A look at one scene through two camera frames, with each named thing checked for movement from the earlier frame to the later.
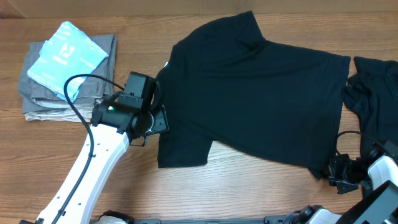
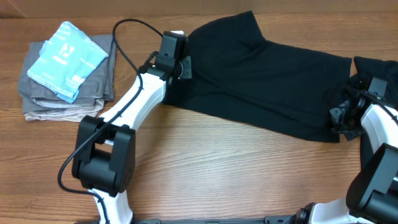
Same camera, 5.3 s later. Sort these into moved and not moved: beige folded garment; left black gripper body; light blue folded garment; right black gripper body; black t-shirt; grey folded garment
Moved: black t-shirt; left black gripper body; right black gripper body
Not moved: grey folded garment; beige folded garment; light blue folded garment
